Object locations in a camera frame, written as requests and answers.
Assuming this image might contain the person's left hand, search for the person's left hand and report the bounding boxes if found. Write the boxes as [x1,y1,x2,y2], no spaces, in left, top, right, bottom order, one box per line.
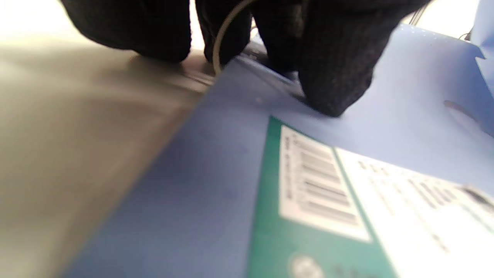
[60,0,431,118]

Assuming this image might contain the blue cardboard box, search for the blue cardboard box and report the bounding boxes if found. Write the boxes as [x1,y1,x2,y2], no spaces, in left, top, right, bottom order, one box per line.
[58,23,494,278]

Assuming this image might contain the blue cardboard panel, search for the blue cardboard panel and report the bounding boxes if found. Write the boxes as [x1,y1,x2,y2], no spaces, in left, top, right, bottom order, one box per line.
[469,0,494,99]

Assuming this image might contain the thin white cable loop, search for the thin white cable loop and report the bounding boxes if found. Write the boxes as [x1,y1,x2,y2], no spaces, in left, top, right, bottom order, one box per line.
[212,0,256,76]

